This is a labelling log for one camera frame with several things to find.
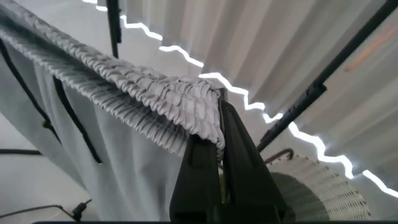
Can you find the white laundry basket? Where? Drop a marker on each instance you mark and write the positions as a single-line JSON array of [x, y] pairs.
[[326, 186]]

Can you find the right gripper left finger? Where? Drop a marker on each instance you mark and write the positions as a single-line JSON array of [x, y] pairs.
[[192, 193]]

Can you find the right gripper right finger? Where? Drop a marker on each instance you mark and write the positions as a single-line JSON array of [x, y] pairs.
[[252, 193]]

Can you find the pale grey shorts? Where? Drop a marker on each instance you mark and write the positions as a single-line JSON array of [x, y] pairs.
[[130, 174]]

